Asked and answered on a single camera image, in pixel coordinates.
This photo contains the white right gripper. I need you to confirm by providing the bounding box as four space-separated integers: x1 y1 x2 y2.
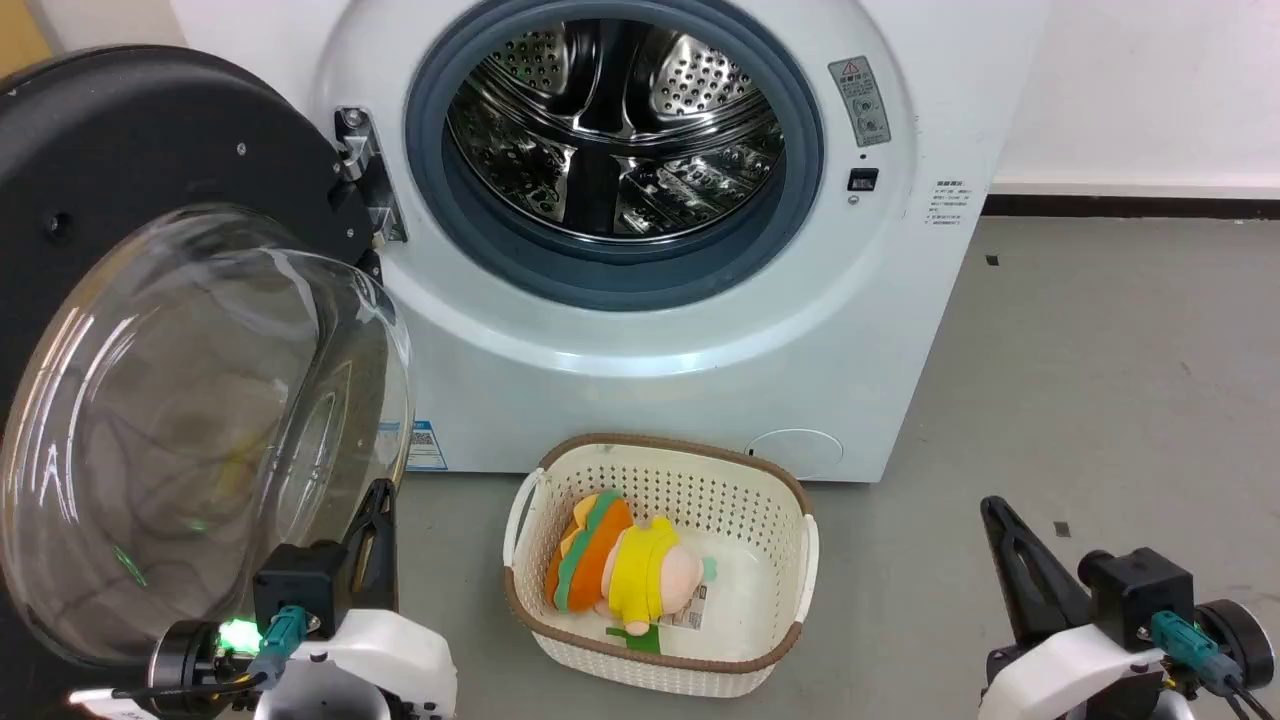
980 495 1196 720

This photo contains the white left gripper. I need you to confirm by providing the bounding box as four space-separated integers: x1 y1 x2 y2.
255 478 458 720

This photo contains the white front-load washing machine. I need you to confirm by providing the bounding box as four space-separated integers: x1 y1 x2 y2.
170 0 1051 484

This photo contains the metal door hinge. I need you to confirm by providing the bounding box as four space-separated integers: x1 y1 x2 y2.
333 105 409 246

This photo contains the washer door with glass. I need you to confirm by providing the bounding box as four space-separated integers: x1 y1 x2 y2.
0 45 416 720

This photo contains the blue and white sticker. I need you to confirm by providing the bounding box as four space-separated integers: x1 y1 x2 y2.
405 420 448 472

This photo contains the plush doll yellow orange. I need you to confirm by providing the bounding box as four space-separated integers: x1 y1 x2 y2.
545 490 719 638

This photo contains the round drain filter cover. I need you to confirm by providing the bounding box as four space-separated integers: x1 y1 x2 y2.
745 429 844 481

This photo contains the white doll tag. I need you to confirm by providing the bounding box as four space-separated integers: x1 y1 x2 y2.
660 585 709 631

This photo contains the cream laundry basket brown rim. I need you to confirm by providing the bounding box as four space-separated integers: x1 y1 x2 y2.
503 433 821 699

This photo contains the grey warning sticker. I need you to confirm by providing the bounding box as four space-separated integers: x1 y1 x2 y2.
828 56 892 148

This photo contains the stainless steel washer drum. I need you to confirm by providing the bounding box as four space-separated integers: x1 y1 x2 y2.
445 18 786 241

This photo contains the yellow wooden panel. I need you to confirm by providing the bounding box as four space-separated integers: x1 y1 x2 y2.
0 0 51 81

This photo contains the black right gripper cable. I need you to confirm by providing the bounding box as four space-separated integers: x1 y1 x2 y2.
1150 612 1280 720

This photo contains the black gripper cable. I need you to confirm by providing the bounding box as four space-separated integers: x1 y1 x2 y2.
110 605 306 701
1150 612 1280 720

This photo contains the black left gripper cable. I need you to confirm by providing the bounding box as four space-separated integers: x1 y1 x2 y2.
110 605 306 701

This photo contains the dark wall baseboard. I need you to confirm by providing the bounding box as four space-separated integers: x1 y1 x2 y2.
983 193 1280 220

